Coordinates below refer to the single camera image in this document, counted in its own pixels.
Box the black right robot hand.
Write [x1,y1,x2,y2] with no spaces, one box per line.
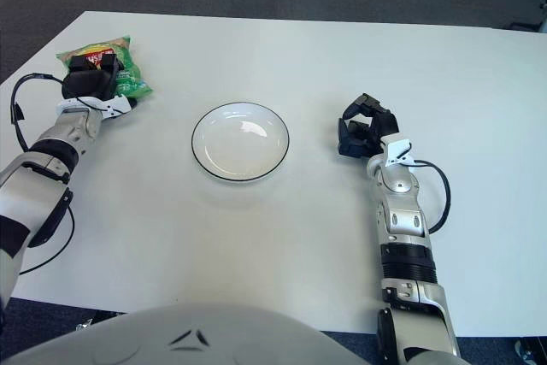
[335,92,401,157]

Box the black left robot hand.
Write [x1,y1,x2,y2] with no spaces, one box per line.
[62,53,140,110]

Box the green snack bag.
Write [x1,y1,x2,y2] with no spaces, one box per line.
[56,34,154,99]

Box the white plate with black rim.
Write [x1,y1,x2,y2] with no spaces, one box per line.
[191,102,291,182]

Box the dark floor equipment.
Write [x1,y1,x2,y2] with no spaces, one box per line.
[507,0,547,35]

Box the grey robot torso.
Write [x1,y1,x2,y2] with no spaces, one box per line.
[0,300,377,365]

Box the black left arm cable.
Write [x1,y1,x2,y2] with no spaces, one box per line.
[10,74,76,275]

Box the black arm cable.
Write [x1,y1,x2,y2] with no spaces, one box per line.
[10,74,76,275]
[405,159,452,234]

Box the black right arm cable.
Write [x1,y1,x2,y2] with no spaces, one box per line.
[405,159,452,234]

